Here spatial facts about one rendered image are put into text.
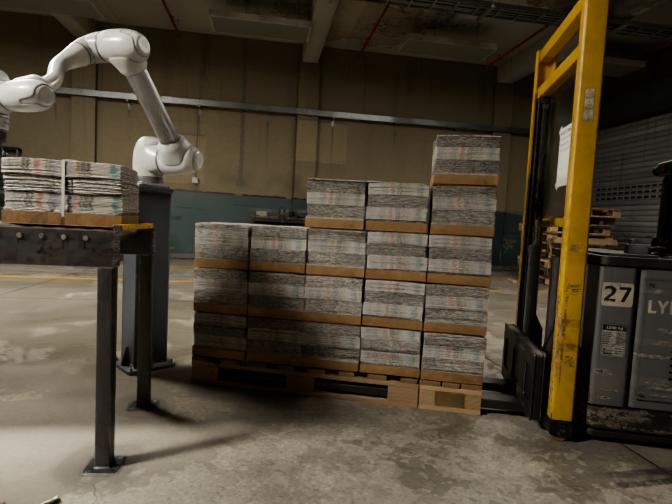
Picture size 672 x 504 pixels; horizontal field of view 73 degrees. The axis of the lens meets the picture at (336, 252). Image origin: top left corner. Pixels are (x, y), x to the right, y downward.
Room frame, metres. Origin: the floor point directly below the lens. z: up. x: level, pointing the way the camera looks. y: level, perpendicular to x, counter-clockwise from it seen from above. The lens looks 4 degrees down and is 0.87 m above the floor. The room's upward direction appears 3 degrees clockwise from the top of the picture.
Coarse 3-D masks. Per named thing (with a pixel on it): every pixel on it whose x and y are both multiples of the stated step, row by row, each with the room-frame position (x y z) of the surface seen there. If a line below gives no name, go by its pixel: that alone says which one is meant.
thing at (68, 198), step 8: (56, 160) 1.57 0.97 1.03; (56, 168) 1.57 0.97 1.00; (72, 168) 1.58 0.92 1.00; (56, 176) 1.57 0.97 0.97; (72, 176) 1.57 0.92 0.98; (56, 184) 1.57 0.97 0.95; (72, 184) 1.58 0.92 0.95; (56, 192) 1.57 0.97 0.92; (72, 192) 1.58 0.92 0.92; (56, 200) 1.57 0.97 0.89; (64, 200) 1.58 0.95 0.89; (72, 200) 1.58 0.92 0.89; (56, 208) 1.57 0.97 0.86; (64, 208) 1.58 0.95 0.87; (72, 208) 1.58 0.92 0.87
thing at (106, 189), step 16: (80, 176) 1.58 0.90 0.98; (96, 176) 1.59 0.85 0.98; (112, 176) 1.61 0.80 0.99; (128, 176) 1.73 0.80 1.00; (80, 192) 1.58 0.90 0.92; (96, 192) 1.59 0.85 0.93; (112, 192) 1.60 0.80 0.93; (128, 192) 1.71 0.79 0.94; (80, 208) 1.59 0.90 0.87; (96, 208) 1.60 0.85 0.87; (112, 208) 1.61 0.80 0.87; (128, 208) 1.70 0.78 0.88
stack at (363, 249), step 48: (240, 240) 2.26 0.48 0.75; (288, 240) 2.22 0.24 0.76; (336, 240) 2.18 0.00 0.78; (384, 240) 2.15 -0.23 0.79; (240, 288) 2.25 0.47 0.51; (288, 288) 2.21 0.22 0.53; (336, 288) 2.17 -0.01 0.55; (384, 288) 2.14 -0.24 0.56; (240, 336) 2.26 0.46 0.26; (288, 336) 2.22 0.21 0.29; (336, 336) 2.17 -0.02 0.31; (384, 336) 2.14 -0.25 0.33; (240, 384) 2.25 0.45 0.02; (288, 384) 2.21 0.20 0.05; (384, 384) 2.13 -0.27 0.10
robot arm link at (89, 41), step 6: (84, 36) 2.04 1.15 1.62; (90, 36) 2.02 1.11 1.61; (96, 36) 2.01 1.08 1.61; (78, 42) 1.99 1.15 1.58; (84, 42) 2.01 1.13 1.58; (90, 42) 2.01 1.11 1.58; (90, 48) 2.02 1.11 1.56; (96, 48) 2.01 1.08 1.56; (90, 54) 2.02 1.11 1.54; (96, 54) 2.03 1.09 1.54; (96, 60) 2.05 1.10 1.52; (102, 60) 2.05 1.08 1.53
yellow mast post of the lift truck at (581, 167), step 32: (608, 0) 1.82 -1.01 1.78; (576, 96) 1.85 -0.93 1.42; (576, 128) 1.84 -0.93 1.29; (576, 160) 1.83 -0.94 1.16; (576, 192) 1.83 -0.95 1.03; (576, 224) 1.83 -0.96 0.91; (576, 256) 1.83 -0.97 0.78; (576, 288) 1.83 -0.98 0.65; (576, 320) 1.82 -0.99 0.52; (576, 352) 1.82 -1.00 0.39
